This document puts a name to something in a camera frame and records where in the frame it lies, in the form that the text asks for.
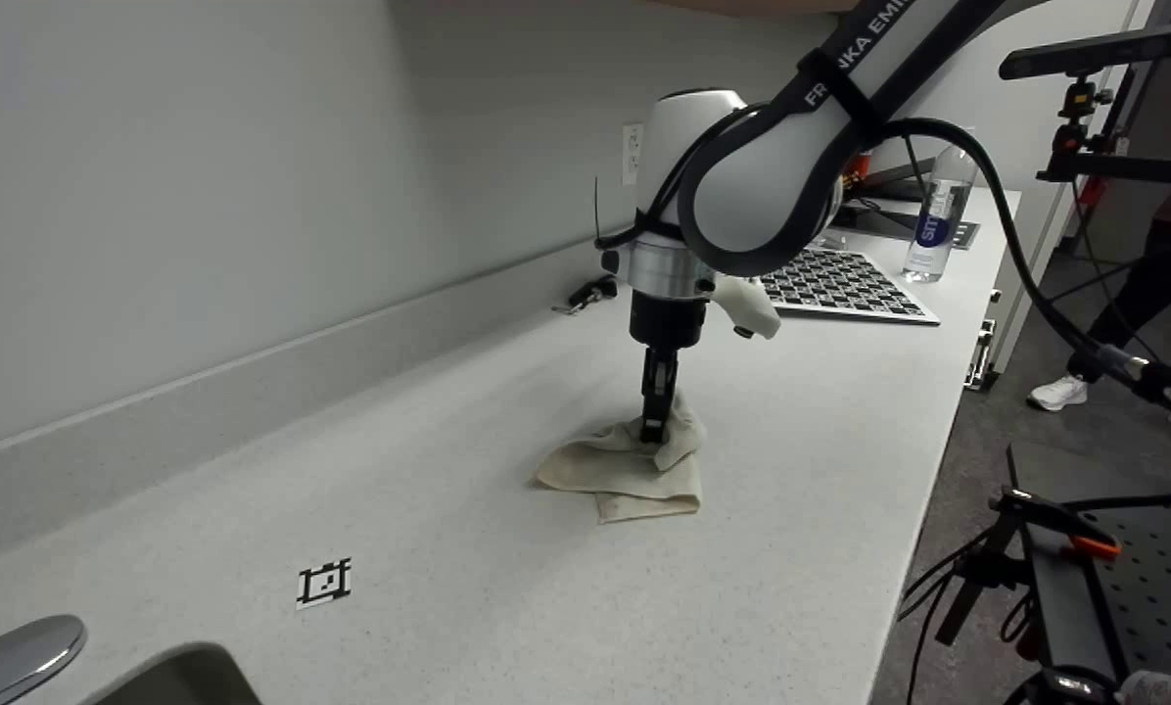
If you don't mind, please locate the small black-white marker tag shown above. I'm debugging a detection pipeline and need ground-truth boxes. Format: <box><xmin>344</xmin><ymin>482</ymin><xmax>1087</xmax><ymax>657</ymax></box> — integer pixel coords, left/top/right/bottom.
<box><xmin>299</xmin><ymin>559</ymin><xmax>352</xmax><ymax>608</ymax></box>

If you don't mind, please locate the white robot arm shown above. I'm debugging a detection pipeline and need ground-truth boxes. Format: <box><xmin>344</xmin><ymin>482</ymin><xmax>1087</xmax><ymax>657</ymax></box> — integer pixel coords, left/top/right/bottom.
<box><xmin>594</xmin><ymin>0</ymin><xmax>1039</xmax><ymax>445</ymax></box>

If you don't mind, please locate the black rod tool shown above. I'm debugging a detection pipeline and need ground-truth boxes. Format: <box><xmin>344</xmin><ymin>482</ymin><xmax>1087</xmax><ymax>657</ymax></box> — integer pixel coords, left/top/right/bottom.
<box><xmin>562</xmin><ymin>273</ymin><xmax>617</xmax><ymax>313</ymax></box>

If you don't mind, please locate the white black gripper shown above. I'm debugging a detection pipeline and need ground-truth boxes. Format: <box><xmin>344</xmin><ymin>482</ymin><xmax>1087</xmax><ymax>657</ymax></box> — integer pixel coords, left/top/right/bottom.
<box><xmin>629</xmin><ymin>296</ymin><xmax>706</xmax><ymax>445</ymax></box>

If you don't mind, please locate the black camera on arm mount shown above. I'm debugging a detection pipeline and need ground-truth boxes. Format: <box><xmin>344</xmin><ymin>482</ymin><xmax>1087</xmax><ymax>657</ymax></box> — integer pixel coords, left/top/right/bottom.
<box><xmin>1000</xmin><ymin>24</ymin><xmax>1171</xmax><ymax>84</ymax></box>

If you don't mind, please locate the beige cloth towel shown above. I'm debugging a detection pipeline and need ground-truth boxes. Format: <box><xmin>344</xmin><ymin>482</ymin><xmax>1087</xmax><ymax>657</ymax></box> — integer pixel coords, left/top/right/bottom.
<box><xmin>533</xmin><ymin>405</ymin><xmax>706</xmax><ymax>524</ymax></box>

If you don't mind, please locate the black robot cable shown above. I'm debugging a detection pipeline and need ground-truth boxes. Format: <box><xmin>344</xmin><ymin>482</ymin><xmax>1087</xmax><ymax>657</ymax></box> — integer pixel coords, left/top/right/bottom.
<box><xmin>869</xmin><ymin>114</ymin><xmax>1171</xmax><ymax>424</ymax></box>

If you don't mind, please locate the black tripod with red clamp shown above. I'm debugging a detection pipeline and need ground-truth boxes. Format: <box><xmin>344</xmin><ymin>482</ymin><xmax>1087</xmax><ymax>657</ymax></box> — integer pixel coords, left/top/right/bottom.
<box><xmin>898</xmin><ymin>458</ymin><xmax>1171</xmax><ymax>705</ymax></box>

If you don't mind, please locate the clear plastic water bottle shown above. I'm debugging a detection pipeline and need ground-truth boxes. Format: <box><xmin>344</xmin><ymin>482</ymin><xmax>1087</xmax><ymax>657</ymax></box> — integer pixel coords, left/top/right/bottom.
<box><xmin>900</xmin><ymin>151</ymin><xmax>975</xmax><ymax>283</ymax></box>

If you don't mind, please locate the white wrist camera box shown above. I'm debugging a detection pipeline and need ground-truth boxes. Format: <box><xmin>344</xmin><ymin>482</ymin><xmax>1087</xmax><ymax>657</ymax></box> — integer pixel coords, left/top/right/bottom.
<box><xmin>712</xmin><ymin>273</ymin><xmax>780</xmax><ymax>336</ymax></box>

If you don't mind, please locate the checkered calibration board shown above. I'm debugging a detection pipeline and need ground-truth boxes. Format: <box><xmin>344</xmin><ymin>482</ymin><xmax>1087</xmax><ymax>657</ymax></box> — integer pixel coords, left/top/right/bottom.
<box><xmin>759</xmin><ymin>246</ymin><xmax>936</xmax><ymax>324</ymax></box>

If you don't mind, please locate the silver sink faucet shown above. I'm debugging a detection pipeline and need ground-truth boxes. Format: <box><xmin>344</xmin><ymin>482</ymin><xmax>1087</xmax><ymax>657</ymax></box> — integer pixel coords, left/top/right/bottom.
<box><xmin>0</xmin><ymin>616</ymin><xmax>86</xmax><ymax>705</ymax></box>

